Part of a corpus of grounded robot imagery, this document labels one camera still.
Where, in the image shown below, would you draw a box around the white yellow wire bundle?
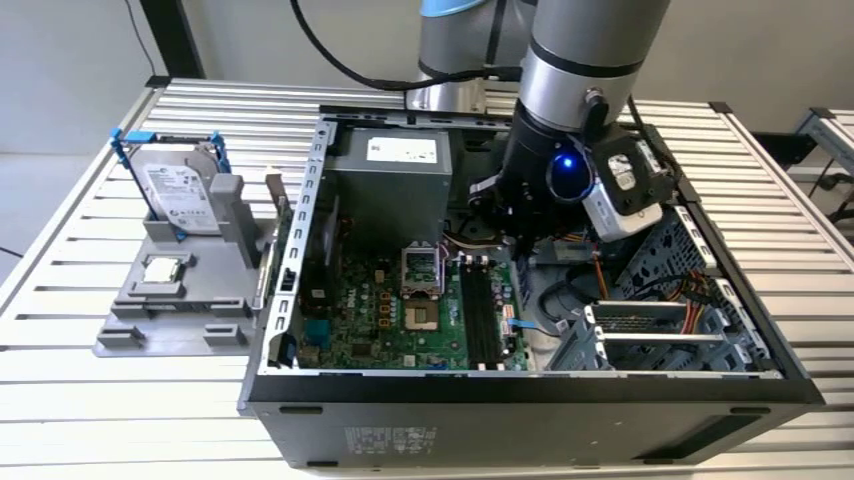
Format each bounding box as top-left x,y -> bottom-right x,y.
439,229 -> 508,250

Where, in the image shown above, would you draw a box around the orange data wire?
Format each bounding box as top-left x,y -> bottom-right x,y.
591,249 -> 612,304

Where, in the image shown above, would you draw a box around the silver CPU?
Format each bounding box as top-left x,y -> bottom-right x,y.
142,258 -> 183,285

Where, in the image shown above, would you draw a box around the metal disk bay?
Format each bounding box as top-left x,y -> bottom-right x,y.
545,299 -> 768,372

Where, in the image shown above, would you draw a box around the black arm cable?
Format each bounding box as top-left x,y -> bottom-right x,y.
288,0 -> 523,92

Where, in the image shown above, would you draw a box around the green graphics card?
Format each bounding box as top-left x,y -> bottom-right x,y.
256,167 -> 299,311

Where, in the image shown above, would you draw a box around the metal socket cover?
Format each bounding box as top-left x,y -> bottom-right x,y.
399,242 -> 445,296

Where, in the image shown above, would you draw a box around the black RAM slot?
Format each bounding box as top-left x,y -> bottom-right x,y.
457,254 -> 479,371
465,254 -> 487,371
483,254 -> 507,371
475,254 -> 496,371

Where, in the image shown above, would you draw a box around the black frame post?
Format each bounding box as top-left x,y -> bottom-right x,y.
136,0 -> 205,81

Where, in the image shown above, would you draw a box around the grey parts rack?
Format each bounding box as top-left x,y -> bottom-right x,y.
92,172 -> 285,360

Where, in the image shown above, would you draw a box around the hard disk in blue carrier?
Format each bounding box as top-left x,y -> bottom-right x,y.
108,127 -> 232,242

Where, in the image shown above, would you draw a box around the CPU socket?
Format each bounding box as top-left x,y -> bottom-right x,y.
399,297 -> 441,334

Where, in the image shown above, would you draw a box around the metal frame table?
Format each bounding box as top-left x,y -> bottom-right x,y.
786,105 -> 854,176

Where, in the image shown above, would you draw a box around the teal board connector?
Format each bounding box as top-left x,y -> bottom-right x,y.
303,319 -> 332,349

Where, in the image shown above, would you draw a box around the coloured power wires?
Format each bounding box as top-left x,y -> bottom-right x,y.
679,269 -> 714,337

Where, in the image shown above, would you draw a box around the black PC case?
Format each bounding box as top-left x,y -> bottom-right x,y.
236,102 -> 828,471

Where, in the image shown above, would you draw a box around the green motherboard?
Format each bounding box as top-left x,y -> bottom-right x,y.
296,247 -> 535,371

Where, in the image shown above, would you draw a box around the grey power supply unit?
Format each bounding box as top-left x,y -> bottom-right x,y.
323,127 -> 455,254

